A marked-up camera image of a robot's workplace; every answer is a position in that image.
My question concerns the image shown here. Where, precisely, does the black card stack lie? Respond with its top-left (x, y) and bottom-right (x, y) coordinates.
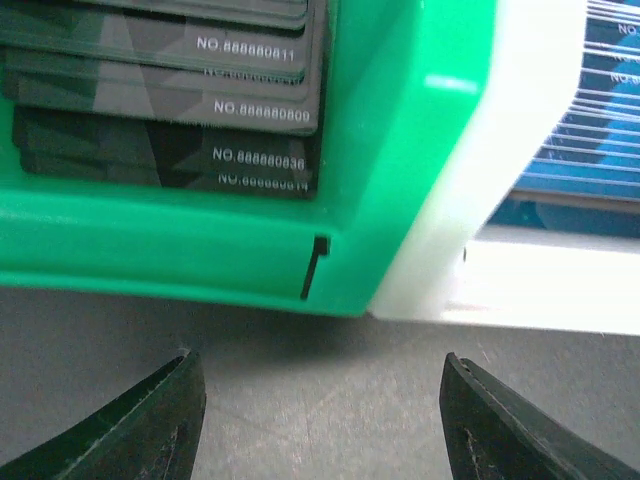
top-left (1, 1), bottom-right (328, 200)

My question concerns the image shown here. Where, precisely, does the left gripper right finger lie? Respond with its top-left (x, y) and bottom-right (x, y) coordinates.
top-left (439, 352), bottom-right (639, 479)

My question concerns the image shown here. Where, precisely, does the blue card stack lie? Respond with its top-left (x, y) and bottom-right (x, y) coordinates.
top-left (489, 1), bottom-right (639, 238)

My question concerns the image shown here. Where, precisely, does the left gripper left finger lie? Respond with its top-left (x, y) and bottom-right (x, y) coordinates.
top-left (1, 352), bottom-right (206, 479)

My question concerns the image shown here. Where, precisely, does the green double card bin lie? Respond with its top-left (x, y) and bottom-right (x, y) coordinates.
top-left (1, 1), bottom-right (498, 316)

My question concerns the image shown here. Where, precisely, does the white card bin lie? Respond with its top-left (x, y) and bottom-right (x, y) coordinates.
top-left (368, 1), bottom-right (639, 336)

